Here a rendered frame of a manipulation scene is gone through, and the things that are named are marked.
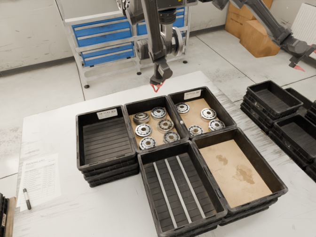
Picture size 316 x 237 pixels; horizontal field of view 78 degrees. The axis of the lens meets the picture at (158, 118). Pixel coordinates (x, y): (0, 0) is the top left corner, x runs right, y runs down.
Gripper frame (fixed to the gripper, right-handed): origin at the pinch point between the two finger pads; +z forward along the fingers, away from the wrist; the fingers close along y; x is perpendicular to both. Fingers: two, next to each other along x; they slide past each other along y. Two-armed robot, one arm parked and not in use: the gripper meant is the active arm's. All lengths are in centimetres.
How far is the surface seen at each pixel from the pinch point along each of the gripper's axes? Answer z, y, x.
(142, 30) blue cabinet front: 55, 149, 97
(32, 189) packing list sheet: 38, -75, 42
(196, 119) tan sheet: 20.9, 6.6, -26.2
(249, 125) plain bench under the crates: 31, 29, -61
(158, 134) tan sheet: 21.8, -16.2, -9.4
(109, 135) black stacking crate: 24.2, -30.0, 17.5
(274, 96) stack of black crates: 53, 100, -82
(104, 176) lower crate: 25, -53, 5
